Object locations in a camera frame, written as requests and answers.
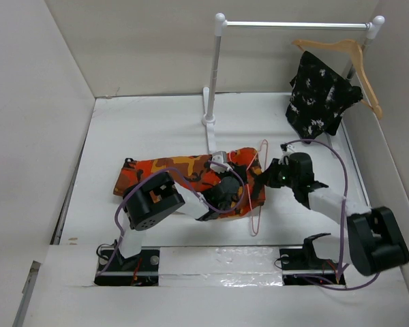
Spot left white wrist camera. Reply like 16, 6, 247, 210
209, 151, 232, 174

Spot purple cable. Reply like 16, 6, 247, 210
97, 159, 247, 277
281, 138, 381, 291

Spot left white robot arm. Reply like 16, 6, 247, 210
111, 161, 248, 270

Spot orange camouflage trousers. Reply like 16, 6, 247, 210
113, 155, 246, 204

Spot pink wire hanger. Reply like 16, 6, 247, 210
228, 139, 269, 237

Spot wooden clothes hanger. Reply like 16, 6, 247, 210
292, 39, 383, 119

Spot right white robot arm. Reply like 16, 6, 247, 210
255, 153, 409, 277

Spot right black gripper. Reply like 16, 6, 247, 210
257, 157, 298, 189

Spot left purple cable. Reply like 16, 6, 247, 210
97, 159, 247, 277

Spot white metal clothes rack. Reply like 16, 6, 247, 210
202, 12, 387, 154

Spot black white patterned garment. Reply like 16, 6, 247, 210
286, 51, 363, 140

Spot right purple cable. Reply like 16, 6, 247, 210
281, 138, 381, 291

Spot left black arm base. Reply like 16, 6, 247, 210
94, 247, 160, 287

